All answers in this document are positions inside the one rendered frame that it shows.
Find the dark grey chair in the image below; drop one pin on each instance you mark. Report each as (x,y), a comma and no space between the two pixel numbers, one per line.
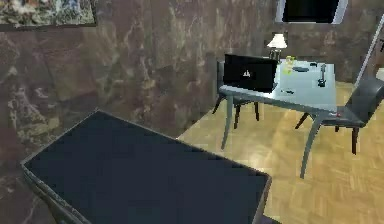
(361,103)
(237,103)

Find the black laptop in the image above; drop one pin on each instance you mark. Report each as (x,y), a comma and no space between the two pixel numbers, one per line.
(250,74)

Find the dark blue topped table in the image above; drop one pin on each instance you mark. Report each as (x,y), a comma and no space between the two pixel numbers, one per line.
(143,173)

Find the small dark flat object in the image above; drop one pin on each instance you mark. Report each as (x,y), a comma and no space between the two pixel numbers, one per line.
(287,90)

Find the yellow green glass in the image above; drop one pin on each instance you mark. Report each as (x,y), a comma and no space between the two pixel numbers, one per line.
(289,63)

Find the white shade table lamp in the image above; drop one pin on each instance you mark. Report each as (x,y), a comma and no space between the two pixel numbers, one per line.
(277,42)

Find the dark flat oval object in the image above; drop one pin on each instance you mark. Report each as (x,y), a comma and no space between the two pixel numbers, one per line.
(300,69)

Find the pale grey desk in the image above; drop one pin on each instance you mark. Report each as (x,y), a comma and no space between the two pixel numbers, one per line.
(306,90)

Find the black upright small object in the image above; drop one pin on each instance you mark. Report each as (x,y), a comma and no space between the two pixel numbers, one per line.
(322,77)

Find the framed mottled wall picture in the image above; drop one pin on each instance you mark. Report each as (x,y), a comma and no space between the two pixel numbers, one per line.
(46,12)

